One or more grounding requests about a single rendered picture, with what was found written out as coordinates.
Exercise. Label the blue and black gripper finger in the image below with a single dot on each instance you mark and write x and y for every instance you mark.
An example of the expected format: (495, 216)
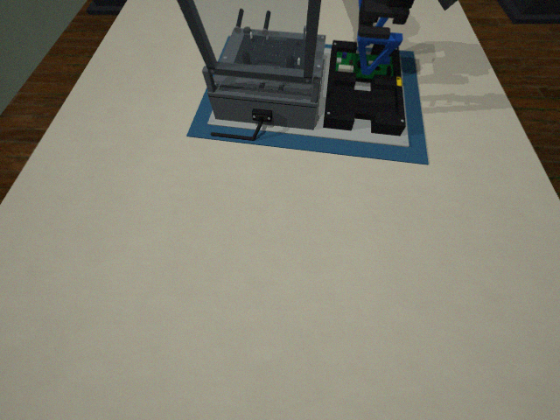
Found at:
(381, 21)
(395, 39)

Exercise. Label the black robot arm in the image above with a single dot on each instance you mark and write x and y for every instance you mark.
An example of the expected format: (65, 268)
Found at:
(408, 3)

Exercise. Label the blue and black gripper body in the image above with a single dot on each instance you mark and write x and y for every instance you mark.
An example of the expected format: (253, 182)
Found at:
(371, 10)

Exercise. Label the green circuit board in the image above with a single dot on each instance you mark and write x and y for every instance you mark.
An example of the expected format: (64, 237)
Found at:
(350, 62)

